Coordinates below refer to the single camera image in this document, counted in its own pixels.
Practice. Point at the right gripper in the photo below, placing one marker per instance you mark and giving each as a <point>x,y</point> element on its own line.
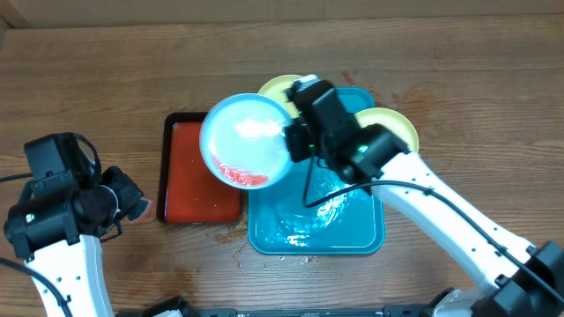
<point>295,140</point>

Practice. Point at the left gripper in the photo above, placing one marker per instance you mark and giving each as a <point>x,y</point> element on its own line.
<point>130,193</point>

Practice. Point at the yellow plate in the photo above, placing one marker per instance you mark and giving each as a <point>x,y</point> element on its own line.
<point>391,120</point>
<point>275,89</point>

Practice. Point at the light blue plate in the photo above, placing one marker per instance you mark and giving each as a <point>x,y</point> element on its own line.
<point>243,142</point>

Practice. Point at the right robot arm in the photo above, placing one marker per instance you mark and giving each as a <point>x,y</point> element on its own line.
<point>512,277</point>

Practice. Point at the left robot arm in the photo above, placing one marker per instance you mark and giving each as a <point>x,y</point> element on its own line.
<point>57,229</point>

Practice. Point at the teal plastic serving tray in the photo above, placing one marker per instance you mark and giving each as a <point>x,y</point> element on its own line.
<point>279,223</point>

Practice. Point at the black tray with red liquid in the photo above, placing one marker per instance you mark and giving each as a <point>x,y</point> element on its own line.
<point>189,193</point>

